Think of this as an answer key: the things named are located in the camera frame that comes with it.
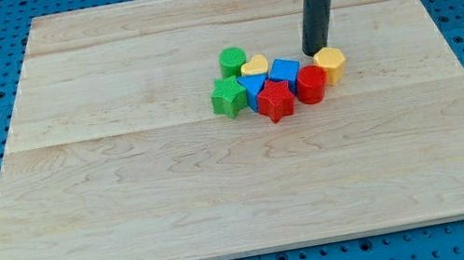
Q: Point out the yellow hexagon block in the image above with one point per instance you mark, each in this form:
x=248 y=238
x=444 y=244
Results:
x=333 y=61

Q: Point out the green star block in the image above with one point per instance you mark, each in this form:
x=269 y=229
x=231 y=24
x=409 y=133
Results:
x=228 y=97

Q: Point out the blue triangle block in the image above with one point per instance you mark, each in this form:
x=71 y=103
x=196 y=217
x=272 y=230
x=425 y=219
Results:
x=254 y=85

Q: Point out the red star block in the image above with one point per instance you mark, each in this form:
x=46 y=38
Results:
x=275 y=100

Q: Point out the yellow heart block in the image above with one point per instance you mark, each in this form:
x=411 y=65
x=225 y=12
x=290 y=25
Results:
x=257 y=65

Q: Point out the green cylinder block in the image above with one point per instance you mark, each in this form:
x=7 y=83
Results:
x=231 y=60

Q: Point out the blue cube block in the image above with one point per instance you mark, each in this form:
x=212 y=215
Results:
x=282 y=69

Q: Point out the red cylinder block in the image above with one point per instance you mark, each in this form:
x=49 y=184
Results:
x=311 y=84

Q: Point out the light wooden board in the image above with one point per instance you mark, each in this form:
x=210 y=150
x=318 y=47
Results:
x=114 y=152

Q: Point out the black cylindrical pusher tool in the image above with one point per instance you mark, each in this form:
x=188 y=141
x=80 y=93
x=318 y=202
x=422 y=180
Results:
x=316 y=17

